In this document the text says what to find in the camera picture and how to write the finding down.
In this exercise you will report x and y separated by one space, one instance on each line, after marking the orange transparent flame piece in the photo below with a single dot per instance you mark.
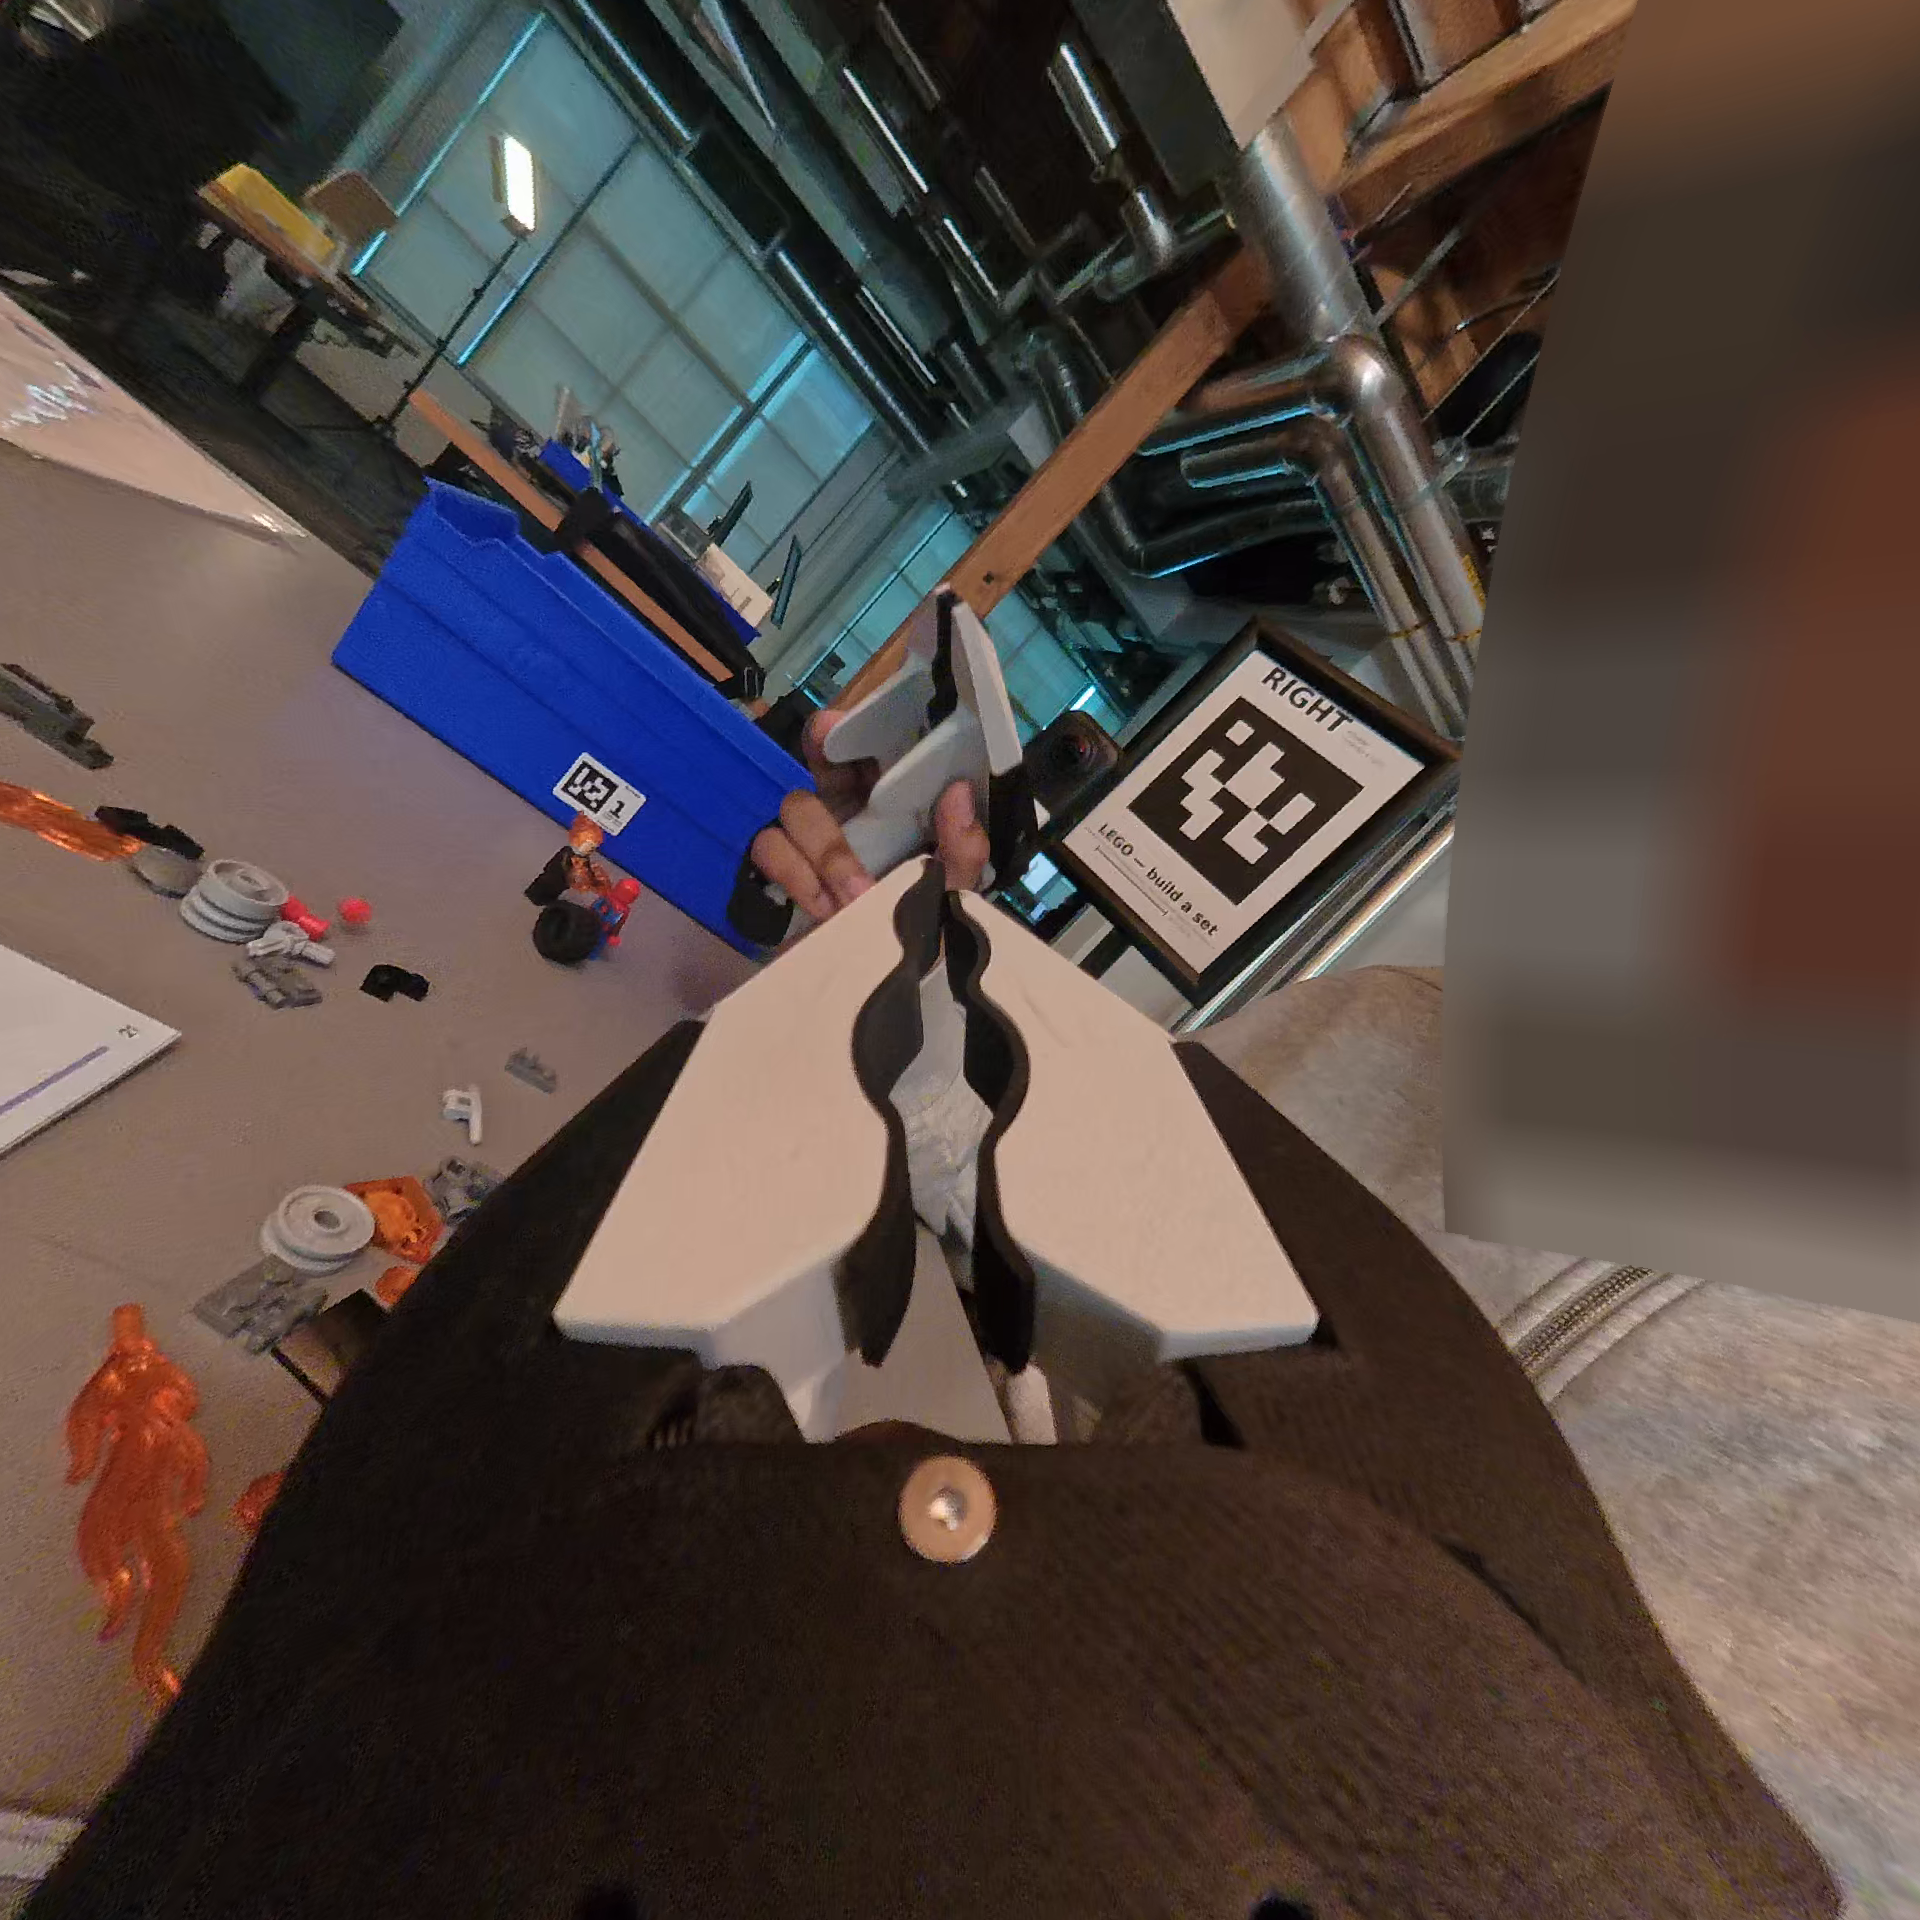
61 820

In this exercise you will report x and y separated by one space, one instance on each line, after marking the dark grey lego piece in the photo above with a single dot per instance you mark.
280 982

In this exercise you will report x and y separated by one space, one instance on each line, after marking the white lego piece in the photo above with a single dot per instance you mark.
464 1114

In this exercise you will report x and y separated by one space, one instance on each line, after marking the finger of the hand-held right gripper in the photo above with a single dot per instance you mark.
886 717
938 782

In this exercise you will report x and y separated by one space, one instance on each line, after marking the lego instruction booklet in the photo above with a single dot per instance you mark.
61 1048

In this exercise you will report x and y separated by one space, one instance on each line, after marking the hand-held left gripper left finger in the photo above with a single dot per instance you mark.
736 1169

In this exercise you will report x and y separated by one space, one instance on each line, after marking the small black lego piece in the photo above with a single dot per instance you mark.
394 982

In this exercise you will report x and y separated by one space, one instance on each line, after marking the white flat panel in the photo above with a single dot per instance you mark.
105 406

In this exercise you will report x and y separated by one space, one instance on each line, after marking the small orange lego piece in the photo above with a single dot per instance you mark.
398 1283
258 1499

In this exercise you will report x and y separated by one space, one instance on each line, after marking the orange transparent flame figure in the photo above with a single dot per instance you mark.
142 1482

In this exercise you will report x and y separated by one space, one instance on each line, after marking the grey lego wheel stack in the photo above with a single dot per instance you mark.
234 894

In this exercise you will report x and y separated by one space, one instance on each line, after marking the wooden beam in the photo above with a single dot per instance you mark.
1079 482

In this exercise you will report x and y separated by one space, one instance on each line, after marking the lego minifigure on motorbike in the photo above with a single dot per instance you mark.
590 899

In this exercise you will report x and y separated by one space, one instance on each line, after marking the silver ventilation pipe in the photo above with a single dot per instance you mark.
1378 406

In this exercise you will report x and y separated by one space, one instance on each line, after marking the small grey lego piece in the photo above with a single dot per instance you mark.
529 1070

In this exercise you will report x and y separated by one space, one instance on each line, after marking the dark grey long lego plate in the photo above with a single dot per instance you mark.
55 717

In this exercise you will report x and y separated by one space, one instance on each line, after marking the person's right hand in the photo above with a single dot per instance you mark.
817 862

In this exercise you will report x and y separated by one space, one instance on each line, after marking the grey round lego disc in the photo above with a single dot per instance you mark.
157 869

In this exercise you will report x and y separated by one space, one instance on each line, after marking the blue plastic bin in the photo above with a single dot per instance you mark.
571 660

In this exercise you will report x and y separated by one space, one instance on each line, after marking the wooden background table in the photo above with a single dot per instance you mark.
632 556

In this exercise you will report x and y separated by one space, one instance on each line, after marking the light grey lego connector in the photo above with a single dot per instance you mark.
289 944

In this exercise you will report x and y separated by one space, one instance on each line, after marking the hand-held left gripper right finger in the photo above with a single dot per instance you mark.
1154 1198

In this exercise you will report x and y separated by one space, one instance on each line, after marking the person's grey sweatshirt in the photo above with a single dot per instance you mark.
1725 1575

